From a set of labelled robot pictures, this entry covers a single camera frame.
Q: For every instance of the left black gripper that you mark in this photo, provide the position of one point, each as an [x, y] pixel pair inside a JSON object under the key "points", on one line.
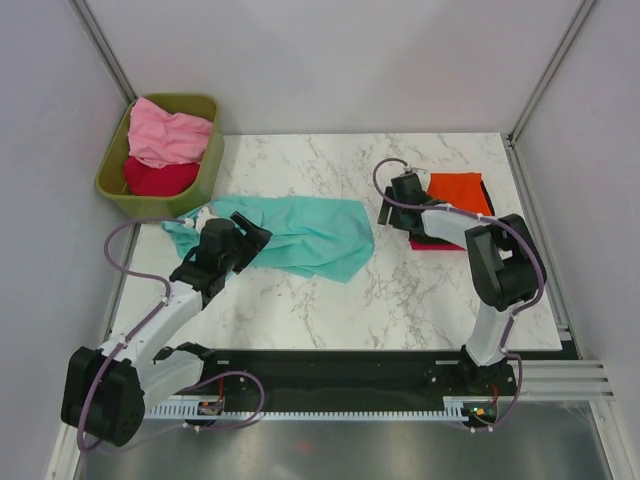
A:
{"points": [[255, 240]]}

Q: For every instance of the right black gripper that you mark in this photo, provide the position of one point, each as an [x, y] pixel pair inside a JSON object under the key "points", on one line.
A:
{"points": [[385, 212]]}

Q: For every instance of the teal t shirt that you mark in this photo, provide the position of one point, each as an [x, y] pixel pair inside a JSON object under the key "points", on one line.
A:
{"points": [[329, 238]]}

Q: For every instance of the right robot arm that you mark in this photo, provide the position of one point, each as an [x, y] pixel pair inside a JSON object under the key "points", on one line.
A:
{"points": [[506, 271]]}

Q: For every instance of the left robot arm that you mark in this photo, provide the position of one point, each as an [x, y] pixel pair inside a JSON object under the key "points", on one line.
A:
{"points": [[109, 389]]}

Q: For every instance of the magenta folded t shirt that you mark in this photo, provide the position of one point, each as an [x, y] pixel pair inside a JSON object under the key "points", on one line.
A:
{"points": [[434, 246]]}

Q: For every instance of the orange folded t shirt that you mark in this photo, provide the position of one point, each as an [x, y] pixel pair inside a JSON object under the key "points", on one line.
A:
{"points": [[461, 190]]}

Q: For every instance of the black folded t shirt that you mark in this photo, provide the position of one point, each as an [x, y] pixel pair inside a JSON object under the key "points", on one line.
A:
{"points": [[488, 208]]}

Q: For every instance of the olive green plastic bin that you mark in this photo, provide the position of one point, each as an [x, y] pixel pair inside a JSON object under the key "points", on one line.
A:
{"points": [[110, 181]]}

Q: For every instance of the red t shirt in bin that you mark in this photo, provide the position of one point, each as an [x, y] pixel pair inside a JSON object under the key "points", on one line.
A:
{"points": [[171, 180]]}

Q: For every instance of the pink t shirt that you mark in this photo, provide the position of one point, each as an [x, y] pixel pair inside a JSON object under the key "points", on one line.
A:
{"points": [[159, 139]]}

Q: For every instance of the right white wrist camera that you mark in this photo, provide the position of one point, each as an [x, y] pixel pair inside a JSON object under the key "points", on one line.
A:
{"points": [[423, 173]]}

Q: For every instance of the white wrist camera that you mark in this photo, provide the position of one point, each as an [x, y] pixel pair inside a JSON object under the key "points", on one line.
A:
{"points": [[199, 221], [423, 173]]}

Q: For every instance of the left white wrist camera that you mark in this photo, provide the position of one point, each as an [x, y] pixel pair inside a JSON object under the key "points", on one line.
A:
{"points": [[199, 221]]}

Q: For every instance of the right aluminium frame post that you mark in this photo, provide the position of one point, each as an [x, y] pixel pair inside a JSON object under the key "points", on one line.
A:
{"points": [[568, 39]]}

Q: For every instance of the aluminium frame post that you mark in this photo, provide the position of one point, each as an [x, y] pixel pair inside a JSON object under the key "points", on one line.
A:
{"points": [[102, 46], [568, 39]]}

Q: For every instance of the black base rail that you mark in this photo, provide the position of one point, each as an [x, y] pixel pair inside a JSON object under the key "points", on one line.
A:
{"points": [[280, 380]]}

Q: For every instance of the white slotted cable duct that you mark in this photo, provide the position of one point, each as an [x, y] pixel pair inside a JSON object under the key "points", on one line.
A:
{"points": [[192, 410]]}

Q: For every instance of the left aluminium frame post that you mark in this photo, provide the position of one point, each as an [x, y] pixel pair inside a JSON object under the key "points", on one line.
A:
{"points": [[102, 46]]}

